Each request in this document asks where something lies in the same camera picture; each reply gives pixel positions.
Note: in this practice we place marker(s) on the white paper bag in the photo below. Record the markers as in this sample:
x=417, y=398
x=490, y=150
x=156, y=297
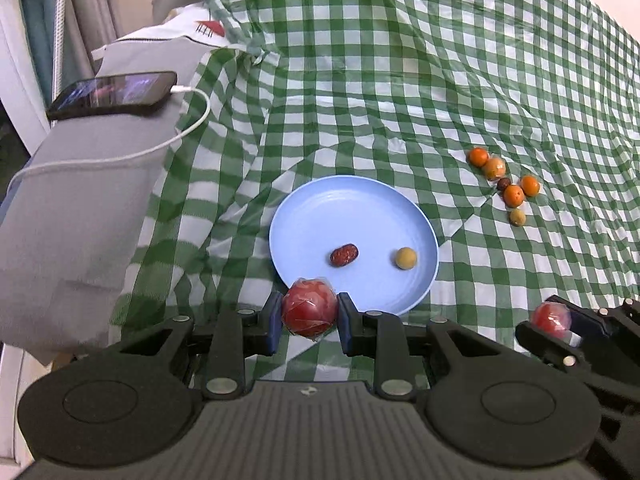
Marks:
x=192, y=22

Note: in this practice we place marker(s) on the small orange top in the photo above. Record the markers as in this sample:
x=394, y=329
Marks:
x=478, y=157

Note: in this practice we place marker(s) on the orange fruit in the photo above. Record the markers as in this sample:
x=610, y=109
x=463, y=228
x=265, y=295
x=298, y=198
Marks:
x=494, y=168

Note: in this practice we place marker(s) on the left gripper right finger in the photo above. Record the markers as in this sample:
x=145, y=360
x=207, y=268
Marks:
x=442, y=346

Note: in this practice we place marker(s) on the yellow-green round fruit on plate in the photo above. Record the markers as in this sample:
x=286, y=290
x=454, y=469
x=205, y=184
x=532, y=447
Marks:
x=405, y=258

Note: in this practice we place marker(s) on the grey curtain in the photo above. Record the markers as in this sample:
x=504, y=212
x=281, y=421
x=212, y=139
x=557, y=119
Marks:
x=89, y=24

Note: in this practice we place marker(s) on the small orange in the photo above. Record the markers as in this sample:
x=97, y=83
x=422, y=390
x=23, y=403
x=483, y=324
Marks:
x=513, y=196
x=478, y=157
x=530, y=185

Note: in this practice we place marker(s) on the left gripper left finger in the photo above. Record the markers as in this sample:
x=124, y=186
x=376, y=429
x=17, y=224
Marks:
x=177, y=359

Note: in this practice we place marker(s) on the dark red jujube on cloth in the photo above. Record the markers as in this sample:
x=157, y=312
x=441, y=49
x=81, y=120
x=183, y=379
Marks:
x=503, y=183

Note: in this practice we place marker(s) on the light blue plate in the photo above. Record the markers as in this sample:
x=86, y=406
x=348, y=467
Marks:
x=362, y=237

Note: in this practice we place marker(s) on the red fruit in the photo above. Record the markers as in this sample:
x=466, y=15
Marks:
x=309, y=308
x=552, y=318

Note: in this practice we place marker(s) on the yellow-green fruit on cloth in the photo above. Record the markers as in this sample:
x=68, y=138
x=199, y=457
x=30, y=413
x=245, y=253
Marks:
x=517, y=217

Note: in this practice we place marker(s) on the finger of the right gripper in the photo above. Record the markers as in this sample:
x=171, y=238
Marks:
x=619, y=324
x=566, y=355

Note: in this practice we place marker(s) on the black smartphone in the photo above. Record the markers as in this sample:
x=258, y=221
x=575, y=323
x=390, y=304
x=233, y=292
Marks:
x=137, y=94

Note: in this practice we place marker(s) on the green white checkered cloth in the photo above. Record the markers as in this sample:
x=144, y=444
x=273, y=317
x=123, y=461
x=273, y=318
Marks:
x=400, y=91

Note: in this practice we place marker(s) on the grey sofa armrest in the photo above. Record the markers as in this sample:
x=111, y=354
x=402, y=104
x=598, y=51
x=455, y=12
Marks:
x=67, y=237

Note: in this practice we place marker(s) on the red jujube on plate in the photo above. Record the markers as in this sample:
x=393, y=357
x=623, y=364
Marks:
x=342, y=256

